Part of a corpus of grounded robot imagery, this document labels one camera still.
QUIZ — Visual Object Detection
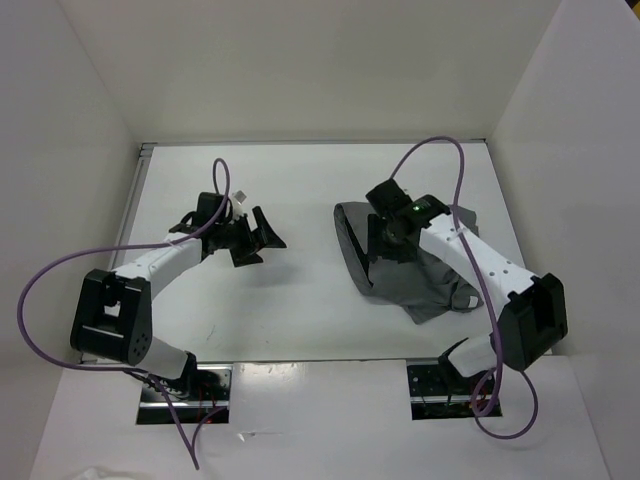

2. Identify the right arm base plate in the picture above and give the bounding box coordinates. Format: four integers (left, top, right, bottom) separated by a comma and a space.
406, 359, 483, 421

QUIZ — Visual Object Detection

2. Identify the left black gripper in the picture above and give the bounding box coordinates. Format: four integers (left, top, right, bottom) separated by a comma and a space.
215, 206, 285, 267

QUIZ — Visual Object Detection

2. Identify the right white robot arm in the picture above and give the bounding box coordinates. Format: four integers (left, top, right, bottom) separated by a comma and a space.
367, 195, 568, 393

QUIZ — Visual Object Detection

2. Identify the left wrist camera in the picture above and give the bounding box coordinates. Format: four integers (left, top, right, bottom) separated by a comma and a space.
192, 192, 229, 227

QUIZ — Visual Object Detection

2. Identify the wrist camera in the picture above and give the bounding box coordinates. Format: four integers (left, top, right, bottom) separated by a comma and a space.
192, 192, 229, 227
365, 179, 412, 220

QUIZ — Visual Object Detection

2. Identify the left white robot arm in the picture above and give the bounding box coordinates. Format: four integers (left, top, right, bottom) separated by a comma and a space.
70, 207, 287, 400

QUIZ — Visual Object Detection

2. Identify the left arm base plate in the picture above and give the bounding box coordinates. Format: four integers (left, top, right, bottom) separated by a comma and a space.
136, 363, 233, 426

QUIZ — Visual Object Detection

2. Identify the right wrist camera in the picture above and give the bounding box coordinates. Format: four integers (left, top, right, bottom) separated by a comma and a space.
365, 179, 412, 220

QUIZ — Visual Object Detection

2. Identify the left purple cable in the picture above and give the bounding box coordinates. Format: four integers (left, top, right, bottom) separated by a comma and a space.
18, 157, 236, 471

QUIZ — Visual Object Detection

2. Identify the grey pleated skirt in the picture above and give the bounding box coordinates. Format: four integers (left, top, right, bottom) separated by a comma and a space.
333, 202, 484, 325

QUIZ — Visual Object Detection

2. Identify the white cloth at bottom edge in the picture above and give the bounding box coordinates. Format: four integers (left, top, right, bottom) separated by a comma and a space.
70, 467, 146, 480

